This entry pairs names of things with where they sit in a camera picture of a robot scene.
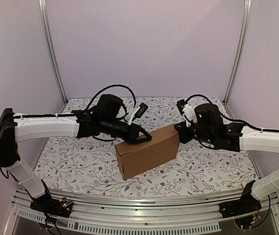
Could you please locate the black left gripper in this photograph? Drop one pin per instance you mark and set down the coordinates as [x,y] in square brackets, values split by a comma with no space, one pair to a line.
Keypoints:
[132,136]

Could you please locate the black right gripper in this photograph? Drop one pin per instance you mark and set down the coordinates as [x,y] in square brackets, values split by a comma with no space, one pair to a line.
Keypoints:
[182,132]

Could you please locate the brown cardboard box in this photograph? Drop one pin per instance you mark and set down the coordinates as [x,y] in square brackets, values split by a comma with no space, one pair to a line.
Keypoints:
[134,159]

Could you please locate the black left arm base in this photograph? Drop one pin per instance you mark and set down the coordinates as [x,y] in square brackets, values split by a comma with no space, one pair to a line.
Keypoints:
[45,203]

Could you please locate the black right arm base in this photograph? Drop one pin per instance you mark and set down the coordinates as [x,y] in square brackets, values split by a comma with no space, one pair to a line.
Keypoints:
[245,204]

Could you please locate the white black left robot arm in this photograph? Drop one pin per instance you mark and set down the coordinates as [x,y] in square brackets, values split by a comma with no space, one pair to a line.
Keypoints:
[91,122]

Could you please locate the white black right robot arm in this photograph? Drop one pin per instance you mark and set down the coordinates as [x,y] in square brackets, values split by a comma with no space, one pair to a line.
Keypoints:
[204,124]

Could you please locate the floral patterned table mat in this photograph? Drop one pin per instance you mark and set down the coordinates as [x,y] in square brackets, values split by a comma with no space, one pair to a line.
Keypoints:
[90,166]

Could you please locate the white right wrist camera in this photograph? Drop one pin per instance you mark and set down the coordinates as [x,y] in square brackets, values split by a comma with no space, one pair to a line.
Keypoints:
[187,111]

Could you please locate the front aluminium rail frame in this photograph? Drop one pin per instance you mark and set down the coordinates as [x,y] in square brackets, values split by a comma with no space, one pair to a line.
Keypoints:
[109,215]

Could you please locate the right rear aluminium frame post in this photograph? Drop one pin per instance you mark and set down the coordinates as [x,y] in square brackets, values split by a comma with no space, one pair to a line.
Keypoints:
[239,50]

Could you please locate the aluminium frame post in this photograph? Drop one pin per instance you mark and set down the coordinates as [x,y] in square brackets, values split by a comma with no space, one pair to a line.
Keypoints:
[239,50]
[51,52]

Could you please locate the left rear aluminium frame post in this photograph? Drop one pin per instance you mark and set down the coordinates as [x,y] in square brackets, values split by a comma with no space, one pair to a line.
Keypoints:
[51,52]

